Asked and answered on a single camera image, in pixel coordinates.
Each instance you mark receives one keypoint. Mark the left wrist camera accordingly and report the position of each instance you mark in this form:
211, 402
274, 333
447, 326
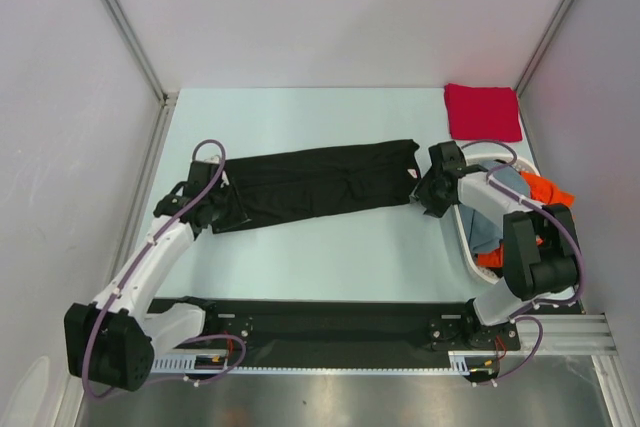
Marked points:
217, 170

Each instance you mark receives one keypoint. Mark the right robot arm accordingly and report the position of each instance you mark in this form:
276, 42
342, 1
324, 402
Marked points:
542, 260

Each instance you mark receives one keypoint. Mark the black t shirt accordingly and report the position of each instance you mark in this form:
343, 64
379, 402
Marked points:
294, 186

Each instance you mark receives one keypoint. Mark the white laundry basket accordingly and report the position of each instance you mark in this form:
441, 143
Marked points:
486, 274

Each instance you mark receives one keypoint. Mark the grey blue t shirt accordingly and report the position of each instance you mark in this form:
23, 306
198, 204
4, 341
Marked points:
482, 207

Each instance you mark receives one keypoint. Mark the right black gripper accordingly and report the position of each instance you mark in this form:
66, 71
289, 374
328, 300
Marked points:
425, 192

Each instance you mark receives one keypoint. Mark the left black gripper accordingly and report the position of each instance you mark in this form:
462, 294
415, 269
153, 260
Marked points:
236, 214

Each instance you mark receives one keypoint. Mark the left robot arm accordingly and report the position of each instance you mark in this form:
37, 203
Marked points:
111, 340

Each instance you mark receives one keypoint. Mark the folded red t shirt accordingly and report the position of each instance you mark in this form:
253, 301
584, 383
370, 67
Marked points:
482, 113

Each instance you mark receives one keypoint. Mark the white cable duct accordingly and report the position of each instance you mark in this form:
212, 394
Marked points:
208, 365

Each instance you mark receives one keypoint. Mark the orange t shirt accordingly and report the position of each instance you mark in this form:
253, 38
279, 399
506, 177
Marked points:
540, 189

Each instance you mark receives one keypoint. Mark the aluminium frame rail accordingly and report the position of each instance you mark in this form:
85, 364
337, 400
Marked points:
566, 335

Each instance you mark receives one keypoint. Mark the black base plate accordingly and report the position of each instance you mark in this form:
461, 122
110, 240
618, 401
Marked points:
345, 334

